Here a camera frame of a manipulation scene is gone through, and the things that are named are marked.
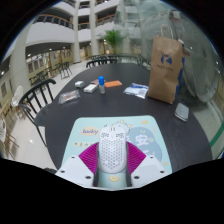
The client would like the white perforated computer mouse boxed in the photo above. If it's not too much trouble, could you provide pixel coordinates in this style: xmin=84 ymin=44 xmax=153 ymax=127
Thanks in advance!
xmin=97 ymin=124 xmax=128 ymax=174

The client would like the white woven-back chair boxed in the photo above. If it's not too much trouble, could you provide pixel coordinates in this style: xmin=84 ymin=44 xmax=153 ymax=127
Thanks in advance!
xmin=10 ymin=85 xmax=25 ymax=108

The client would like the black spindle-back chair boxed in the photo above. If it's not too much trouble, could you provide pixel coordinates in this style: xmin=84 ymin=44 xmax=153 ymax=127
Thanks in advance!
xmin=18 ymin=78 xmax=58 ymax=148
xmin=85 ymin=57 xmax=119 ymax=69

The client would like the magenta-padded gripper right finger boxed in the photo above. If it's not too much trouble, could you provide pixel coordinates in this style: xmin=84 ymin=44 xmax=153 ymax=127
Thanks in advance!
xmin=125 ymin=141 xmax=173 ymax=189

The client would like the small blue-capped bottle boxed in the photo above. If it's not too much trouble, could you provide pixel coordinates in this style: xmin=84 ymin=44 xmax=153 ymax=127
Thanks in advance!
xmin=97 ymin=75 xmax=106 ymax=95

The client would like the group of dark chairs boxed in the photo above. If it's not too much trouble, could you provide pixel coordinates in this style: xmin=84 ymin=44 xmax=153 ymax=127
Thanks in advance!
xmin=28 ymin=61 xmax=73 ymax=87

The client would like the clear plastic packet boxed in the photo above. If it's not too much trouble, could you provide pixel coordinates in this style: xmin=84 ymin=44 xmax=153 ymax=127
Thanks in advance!
xmin=58 ymin=89 xmax=81 ymax=105

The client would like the light teal printed mouse pad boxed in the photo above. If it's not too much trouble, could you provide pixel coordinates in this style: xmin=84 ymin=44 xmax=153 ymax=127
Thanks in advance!
xmin=61 ymin=115 xmax=173 ymax=192

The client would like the brown paper bag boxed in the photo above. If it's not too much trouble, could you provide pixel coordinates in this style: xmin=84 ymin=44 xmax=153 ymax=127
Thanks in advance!
xmin=146 ymin=23 xmax=185 ymax=105

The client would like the small dark grey case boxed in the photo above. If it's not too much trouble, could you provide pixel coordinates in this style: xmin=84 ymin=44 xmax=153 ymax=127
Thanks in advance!
xmin=173 ymin=102 xmax=190 ymax=123

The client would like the small white box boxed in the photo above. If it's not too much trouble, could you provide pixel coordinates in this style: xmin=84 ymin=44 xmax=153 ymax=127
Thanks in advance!
xmin=74 ymin=80 xmax=86 ymax=89
xmin=83 ymin=83 xmax=99 ymax=94

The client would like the orange card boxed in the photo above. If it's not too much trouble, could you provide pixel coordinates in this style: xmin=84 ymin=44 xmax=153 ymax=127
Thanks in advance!
xmin=103 ymin=80 xmax=123 ymax=89

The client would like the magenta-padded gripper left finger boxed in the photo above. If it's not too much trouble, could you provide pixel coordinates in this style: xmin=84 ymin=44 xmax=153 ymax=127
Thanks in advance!
xmin=54 ymin=141 xmax=101 ymax=188

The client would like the white and blue packet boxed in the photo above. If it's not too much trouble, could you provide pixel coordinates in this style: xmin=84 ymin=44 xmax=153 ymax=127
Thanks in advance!
xmin=122 ymin=82 xmax=150 ymax=100

